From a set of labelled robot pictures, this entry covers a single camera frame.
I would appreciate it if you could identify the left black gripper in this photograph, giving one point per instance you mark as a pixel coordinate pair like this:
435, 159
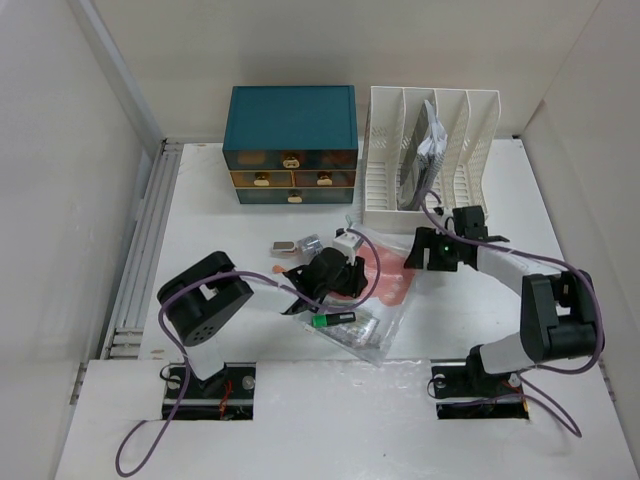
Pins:
354, 279

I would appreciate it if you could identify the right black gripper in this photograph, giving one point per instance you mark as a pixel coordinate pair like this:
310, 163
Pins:
426, 237

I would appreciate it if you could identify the grey spiral setup guide booklet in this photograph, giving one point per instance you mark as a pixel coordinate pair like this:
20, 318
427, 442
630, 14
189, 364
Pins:
423, 159

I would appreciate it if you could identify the yellow drawer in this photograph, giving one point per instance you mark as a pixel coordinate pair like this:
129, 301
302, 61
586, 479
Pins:
261, 179

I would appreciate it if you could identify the teal drawer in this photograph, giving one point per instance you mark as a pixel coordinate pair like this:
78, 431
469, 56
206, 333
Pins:
291, 159
330, 195

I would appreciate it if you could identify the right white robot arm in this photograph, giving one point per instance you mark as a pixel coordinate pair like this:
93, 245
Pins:
559, 315

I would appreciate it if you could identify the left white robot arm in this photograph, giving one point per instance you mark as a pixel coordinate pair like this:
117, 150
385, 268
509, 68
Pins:
202, 299

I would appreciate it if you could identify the green black highlighter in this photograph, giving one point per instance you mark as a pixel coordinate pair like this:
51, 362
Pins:
329, 320

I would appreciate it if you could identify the middle right orange drawer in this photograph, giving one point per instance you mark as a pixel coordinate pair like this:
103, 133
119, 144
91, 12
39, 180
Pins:
324, 178

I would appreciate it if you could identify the teal desktop drawer cabinet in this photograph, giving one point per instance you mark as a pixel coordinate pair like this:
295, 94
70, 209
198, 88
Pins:
320, 117

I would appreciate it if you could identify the white four-slot file rack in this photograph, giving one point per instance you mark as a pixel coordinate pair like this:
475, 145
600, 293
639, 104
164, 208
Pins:
470, 118

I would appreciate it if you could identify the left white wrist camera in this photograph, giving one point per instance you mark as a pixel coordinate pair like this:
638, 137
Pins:
347, 243

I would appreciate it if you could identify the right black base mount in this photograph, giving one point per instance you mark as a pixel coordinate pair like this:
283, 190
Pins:
464, 391

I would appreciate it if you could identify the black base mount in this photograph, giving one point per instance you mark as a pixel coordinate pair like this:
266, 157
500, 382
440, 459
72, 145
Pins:
464, 391
232, 400

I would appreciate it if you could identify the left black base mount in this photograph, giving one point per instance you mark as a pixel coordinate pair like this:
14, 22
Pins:
232, 400

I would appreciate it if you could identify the aluminium rail frame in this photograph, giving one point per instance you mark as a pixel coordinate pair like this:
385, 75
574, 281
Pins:
122, 333

